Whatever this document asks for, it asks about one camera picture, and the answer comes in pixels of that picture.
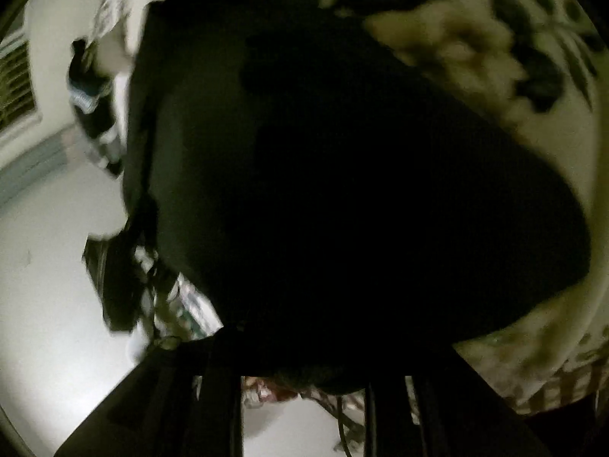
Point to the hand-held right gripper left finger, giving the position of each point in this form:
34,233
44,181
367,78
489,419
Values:
157,404

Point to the floral bedsheet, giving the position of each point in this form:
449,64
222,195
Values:
476,43

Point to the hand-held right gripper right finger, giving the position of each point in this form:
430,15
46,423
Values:
452,419

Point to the folded striped clothes stack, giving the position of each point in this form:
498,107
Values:
93,104

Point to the grey-green curtain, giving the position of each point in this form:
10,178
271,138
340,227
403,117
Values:
33,166

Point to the dark striped sweater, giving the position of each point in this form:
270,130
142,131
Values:
333,176

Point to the barred window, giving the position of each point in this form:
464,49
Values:
16,85

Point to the black cloth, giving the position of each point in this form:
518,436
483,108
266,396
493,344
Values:
116,285

